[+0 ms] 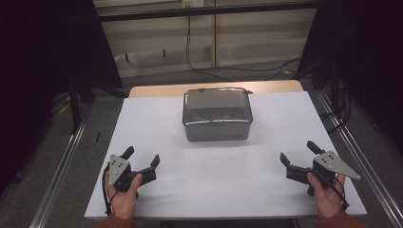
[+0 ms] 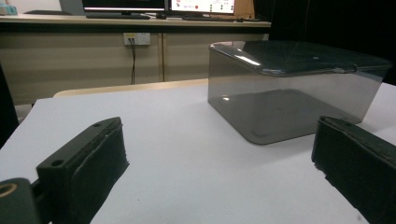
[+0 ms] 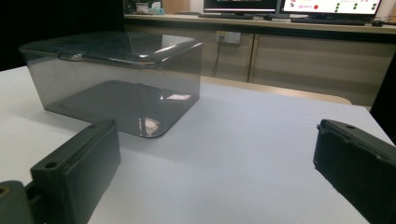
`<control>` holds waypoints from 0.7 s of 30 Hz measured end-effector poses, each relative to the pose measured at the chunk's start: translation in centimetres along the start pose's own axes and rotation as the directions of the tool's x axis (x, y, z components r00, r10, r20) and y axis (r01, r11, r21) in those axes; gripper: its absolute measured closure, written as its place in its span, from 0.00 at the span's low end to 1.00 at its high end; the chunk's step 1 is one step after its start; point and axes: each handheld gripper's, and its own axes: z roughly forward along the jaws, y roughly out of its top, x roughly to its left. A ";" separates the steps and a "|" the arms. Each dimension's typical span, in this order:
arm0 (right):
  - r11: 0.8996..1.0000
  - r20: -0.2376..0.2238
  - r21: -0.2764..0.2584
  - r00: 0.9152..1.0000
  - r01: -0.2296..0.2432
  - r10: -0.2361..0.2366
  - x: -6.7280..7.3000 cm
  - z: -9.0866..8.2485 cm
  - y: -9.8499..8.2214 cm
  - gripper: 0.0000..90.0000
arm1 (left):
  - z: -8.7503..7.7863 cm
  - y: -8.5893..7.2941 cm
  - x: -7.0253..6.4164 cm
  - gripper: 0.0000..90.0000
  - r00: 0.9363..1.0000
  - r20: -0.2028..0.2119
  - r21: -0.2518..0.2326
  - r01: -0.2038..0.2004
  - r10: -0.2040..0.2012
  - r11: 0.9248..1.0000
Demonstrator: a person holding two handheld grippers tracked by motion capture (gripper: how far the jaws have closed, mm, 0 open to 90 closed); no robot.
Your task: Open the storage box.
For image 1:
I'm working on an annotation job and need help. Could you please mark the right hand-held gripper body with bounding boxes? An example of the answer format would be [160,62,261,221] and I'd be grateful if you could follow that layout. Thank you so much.
[285,150,361,196]

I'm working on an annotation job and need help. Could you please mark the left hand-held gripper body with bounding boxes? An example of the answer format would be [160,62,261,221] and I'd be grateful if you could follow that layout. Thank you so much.
[106,154,158,193]

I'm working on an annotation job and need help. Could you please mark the person's left hand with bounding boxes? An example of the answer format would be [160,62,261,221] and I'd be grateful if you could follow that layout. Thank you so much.
[105,173,144,220]

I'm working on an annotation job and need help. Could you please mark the person's right hand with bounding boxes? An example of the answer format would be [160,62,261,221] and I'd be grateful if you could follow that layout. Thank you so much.
[306,172,346,219]

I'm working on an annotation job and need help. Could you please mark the white table cover board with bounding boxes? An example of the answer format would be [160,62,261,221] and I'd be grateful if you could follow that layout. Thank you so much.
[84,90,368,221]

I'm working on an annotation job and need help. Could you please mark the black metal stand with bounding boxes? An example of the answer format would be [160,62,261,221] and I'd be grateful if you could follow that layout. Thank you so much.
[67,75,97,135]

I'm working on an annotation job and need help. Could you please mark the black stand leg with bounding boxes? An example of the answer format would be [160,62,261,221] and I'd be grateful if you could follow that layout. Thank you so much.
[292,58,328,81]

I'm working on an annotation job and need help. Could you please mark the black curtain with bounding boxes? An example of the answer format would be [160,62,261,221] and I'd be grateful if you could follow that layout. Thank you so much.
[0,0,124,194]
[297,0,403,155]

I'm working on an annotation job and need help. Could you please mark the black horizontal bar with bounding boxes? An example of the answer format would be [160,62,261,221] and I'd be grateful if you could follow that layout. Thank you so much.
[97,1,321,23]

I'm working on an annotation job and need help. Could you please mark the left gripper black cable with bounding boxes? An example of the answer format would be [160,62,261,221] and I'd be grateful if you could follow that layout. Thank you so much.
[101,163,120,217]

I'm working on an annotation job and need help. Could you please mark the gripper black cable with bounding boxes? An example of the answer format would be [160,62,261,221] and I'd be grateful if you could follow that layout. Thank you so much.
[319,176,351,212]
[101,163,120,217]

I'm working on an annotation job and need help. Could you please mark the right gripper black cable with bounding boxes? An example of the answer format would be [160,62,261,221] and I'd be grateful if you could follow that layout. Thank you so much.
[319,176,351,212]

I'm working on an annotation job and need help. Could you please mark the metal floor rail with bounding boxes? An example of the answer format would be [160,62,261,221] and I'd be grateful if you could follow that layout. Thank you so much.
[316,90,403,228]
[29,119,89,228]

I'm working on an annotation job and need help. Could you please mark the bundle of black cables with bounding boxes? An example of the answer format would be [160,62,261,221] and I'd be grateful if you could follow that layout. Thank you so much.
[318,79,354,135]

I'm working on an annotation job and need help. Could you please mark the long black floor cable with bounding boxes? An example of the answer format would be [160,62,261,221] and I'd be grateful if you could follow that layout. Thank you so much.
[184,15,302,82]

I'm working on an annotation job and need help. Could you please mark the white wall outlet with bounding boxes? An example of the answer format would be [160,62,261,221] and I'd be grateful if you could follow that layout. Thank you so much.
[182,0,205,10]

